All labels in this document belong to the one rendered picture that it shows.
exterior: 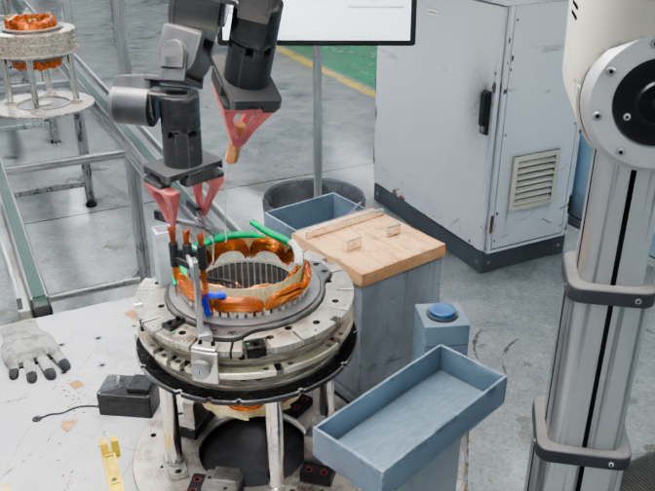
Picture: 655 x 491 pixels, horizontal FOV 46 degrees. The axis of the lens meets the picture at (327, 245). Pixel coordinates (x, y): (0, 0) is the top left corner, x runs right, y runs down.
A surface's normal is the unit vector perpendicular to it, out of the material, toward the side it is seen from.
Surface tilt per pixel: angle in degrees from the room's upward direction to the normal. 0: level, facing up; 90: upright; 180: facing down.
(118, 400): 90
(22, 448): 0
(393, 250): 0
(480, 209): 90
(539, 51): 90
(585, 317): 90
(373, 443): 0
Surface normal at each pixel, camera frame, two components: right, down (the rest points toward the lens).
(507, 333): 0.00, -0.90
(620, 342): -0.18, 0.43
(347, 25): -0.01, 0.33
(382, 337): 0.61, 0.35
